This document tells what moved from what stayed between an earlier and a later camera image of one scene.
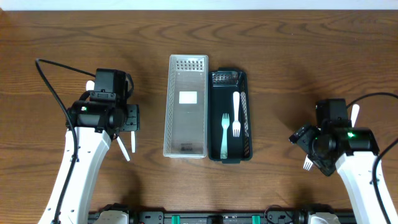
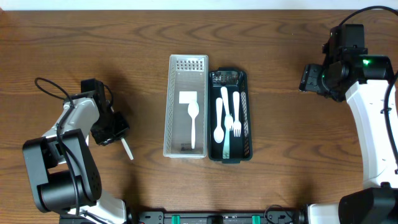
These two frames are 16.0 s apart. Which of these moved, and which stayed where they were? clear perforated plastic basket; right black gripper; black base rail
Moved: right black gripper
Stayed: black base rail; clear perforated plastic basket
